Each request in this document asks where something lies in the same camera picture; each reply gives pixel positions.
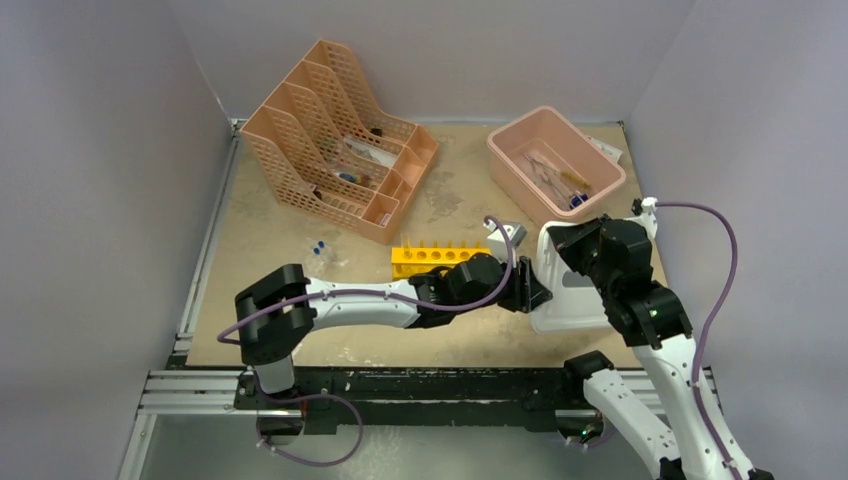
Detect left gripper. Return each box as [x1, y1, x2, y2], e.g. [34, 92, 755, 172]
[455, 251, 550, 317]

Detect white bin lid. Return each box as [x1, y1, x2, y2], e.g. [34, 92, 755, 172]
[529, 220, 660, 335]

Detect blue cap glass flask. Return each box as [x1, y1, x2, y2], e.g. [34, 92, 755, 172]
[569, 192, 589, 210]

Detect brown test tube brush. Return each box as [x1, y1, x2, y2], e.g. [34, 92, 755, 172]
[560, 171, 591, 190]

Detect yellow test tube rack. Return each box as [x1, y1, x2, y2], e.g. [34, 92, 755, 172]
[390, 242, 491, 281]

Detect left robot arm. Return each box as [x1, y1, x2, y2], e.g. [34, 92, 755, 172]
[217, 253, 553, 409]

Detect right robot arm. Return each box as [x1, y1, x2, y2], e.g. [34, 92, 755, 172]
[546, 215, 773, 479]

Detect pink plastic bin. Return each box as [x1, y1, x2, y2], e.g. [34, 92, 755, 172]
[487, 106, 626, 226]

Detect white label card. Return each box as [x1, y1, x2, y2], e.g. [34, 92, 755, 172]
[588, 136, 623, 163]

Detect bag of coloured markers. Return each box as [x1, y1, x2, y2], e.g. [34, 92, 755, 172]
[336, 171, 370, 187]

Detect clear plastic tube tray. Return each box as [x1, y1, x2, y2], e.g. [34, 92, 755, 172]
[302, 246, 336, 279]

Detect plastic bag with ruler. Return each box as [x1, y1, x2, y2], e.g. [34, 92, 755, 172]
[344, 135, 398, 167]

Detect pink mesh file organizer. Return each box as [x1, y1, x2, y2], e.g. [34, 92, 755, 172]
[241, 40, 439, 245]

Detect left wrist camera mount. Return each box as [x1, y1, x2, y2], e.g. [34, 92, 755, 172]
[484, 221, 527, 261]

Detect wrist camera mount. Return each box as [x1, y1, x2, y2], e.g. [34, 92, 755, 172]
[484, 221, 527, 261]
[630, 197, 658, 240]

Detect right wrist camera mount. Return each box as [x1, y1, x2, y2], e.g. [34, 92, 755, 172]
[630, 197, 658, 240]

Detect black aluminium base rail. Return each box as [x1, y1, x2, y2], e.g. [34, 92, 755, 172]
[135, 364, 723, 439]

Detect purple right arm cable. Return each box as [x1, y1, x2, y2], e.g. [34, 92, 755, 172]
[652, 201, 739, 480]

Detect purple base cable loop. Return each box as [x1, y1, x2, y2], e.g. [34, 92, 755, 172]
[254, 390, 364, 468]

